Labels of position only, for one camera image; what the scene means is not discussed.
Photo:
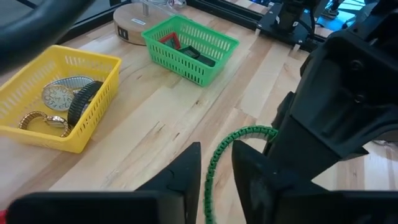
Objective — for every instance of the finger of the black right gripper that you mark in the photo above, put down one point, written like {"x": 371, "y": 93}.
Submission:
{"x": 283, "y": 112}
{"x": 308, "y": 149}

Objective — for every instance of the yellow plastic basket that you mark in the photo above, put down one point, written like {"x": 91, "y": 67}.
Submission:
{"x": 102, "y": 102}

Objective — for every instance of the silver white-faced wristwatch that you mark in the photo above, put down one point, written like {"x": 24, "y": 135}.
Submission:
{"x": 57, "y": 98}

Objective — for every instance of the white shade wooden base lamp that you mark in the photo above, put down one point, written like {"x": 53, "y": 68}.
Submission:
{"x": 133, "y": 28}

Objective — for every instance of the green ribbed bowl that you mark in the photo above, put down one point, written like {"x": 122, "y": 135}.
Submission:
{"x": 248, "y": 128}

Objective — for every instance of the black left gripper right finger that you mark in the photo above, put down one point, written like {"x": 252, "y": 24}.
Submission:
{"x": 267, "y": 202}

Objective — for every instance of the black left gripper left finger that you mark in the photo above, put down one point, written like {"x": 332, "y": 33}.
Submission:
{"x": 174, "y": 199}

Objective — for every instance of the green plastic basket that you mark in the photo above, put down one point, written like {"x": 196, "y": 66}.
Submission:
{"x": 186, "y": 68}

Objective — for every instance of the red plastic basket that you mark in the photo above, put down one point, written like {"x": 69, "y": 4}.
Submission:
{"x": 2, "y": 217}

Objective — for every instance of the black band wristwatch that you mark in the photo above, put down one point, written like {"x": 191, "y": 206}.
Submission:
{"x": 81, "y": 102}

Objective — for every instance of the small red digital clock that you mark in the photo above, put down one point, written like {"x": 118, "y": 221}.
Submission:
{"x": 165, "y": 38}

